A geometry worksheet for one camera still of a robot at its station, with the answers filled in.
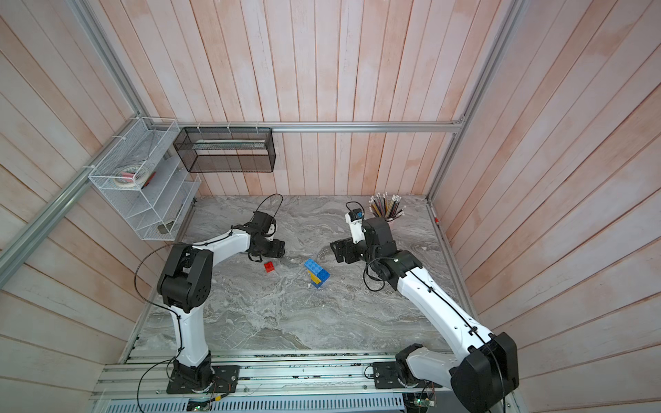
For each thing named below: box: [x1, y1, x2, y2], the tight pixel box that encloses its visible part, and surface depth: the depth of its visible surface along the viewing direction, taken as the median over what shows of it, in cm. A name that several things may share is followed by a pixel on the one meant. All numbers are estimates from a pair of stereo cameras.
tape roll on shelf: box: [113, 165, 149, 189], surface depth 75 cm
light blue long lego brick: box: [303, 258, 331, 283], surface depth 85 cm
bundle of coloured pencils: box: [368, 191, 407, 222], surface depth 103 cm
